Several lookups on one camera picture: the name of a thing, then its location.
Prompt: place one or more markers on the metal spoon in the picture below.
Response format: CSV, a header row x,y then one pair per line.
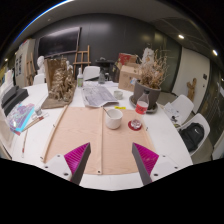
x,y
106,110

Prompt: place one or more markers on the black wall screen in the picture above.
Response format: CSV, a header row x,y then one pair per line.
x,y
58,41

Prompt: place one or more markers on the wooden easel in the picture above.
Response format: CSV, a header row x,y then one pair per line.
x,y
81,62
30,71

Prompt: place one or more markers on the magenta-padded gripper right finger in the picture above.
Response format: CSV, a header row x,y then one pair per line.
x,y
148,160

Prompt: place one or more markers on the flat round red coaster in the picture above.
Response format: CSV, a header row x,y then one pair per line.
x,y
129,125

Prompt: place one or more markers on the white ceramic cup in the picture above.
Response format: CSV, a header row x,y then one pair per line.
x,y
114,121

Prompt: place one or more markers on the white plaster figure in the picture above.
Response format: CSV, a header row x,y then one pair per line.
x,y
148,56

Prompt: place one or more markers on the red box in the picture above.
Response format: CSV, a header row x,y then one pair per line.
x,y
126,59

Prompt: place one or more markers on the small yellow item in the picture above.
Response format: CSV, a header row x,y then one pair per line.
x,y
120,108

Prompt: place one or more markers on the colourful painting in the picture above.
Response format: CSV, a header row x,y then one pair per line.
x,y
20,116

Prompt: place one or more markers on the green-labelled spray bottle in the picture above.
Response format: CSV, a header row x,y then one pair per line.
x,y
80,81

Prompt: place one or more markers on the small paint jar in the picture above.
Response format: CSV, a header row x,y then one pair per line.
x,y
38,110

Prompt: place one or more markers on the small pale cup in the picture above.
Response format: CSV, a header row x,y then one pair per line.
x,y
118,94

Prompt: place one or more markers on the grey plant saucer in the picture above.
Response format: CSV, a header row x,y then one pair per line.
x,y
151,110

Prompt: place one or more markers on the printed newspaper sheet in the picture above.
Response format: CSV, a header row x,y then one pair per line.
x,y
98,96

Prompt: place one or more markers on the wooden figure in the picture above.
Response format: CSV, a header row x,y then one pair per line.
x,y
191,89

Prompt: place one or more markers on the brown cardboard box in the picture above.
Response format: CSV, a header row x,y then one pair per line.
x,y
128,78

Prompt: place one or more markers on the dried plant in grey pot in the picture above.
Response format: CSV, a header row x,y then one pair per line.
x,y
146,95

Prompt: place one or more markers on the white plaster bust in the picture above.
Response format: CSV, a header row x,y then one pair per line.
x,y
40,63
70,68

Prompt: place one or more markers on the clear red-labelled drink bottle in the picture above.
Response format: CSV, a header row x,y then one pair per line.
x,y
141,107

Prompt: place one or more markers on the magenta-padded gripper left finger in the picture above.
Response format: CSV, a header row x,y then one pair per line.
x,y
75,160

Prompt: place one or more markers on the white chair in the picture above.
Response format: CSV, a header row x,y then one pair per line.
x,y
200,119
90,72
183,103
39,79

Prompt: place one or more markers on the black box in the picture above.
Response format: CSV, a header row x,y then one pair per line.
x,y
10,95
18,100

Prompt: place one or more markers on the papers on chair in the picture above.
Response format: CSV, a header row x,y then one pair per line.
x,y
170,111

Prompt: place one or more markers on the thin wooden stick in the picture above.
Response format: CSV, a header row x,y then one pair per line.
x,y
24,141

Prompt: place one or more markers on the black side table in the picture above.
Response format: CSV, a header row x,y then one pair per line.
x,y
105,63

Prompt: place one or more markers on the black backpack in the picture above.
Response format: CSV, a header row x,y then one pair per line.
x,y
191,136

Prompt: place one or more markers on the paint brush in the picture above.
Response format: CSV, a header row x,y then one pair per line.
x,y
36,120

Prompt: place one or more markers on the brown carved wooden panel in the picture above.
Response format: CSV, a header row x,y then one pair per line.
x,y
51,71

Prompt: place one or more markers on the white canvas panel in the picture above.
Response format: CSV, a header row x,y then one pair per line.
x,y
5,130

